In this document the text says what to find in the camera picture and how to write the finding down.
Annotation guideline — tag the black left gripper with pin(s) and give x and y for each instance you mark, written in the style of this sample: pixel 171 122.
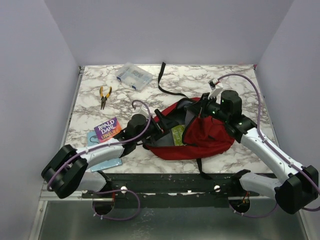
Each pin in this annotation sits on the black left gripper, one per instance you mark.
pixel 163 126

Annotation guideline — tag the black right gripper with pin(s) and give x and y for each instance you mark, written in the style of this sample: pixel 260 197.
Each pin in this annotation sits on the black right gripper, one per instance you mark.
pixel 199 107

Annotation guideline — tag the red backpack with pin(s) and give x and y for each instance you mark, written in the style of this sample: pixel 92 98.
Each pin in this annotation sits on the red backpack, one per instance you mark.
pixel 202 137

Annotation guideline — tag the orange yellow book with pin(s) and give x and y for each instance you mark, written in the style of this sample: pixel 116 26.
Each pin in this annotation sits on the orange yellow book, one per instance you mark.
pixel 107 130

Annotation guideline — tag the light blue notebook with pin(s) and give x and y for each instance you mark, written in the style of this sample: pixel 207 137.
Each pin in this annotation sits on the light blue notebook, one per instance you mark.
pixel 92 140

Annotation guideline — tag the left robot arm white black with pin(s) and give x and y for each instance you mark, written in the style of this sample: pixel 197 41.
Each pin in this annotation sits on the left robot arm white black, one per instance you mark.
pixel 68 171

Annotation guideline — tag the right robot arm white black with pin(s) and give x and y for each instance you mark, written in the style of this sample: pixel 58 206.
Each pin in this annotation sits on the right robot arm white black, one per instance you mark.
pixel 294 185

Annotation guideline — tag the clear plastic organizer box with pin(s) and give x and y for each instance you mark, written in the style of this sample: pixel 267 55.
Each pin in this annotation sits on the clear plastic organizer box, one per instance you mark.
pixel 133 76

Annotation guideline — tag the yellow black pliers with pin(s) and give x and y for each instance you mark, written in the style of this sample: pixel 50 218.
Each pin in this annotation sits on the yellow black pliers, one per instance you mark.
pixel 103 97

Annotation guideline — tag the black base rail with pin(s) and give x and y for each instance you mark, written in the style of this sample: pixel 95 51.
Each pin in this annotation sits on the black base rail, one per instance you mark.
pixel 168 190

